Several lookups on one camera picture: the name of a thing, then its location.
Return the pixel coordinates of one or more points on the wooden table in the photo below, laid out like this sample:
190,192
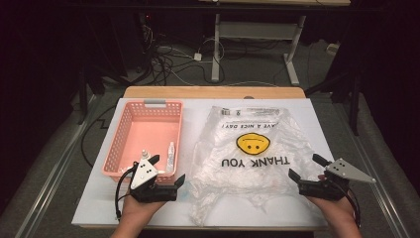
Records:
214,92

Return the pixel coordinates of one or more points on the white power strip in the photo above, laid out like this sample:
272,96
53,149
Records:
332,49

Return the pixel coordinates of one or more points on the metal floor rail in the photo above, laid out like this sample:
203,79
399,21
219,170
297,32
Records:
379,191
56,172

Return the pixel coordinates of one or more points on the black stand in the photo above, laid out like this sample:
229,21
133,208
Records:
83,95
355,99

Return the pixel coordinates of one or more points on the clear plastic smiley bag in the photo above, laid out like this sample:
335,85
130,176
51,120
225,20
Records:
257,178

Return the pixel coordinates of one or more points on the pink plastic basket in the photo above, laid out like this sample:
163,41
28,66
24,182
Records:
148,132

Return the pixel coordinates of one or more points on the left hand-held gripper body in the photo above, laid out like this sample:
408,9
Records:
143,175

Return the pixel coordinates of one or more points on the person's left hand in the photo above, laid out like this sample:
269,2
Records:
138,211

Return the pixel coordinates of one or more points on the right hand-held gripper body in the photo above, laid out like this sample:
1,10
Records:
343,172

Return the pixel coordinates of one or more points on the white board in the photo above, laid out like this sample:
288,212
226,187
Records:
198,119

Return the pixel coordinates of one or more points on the person's right hand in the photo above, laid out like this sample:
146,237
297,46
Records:
338,211

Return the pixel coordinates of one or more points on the white legged desk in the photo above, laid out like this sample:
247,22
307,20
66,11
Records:
257,30

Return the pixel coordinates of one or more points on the white power adapter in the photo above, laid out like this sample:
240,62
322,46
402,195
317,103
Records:
197,57

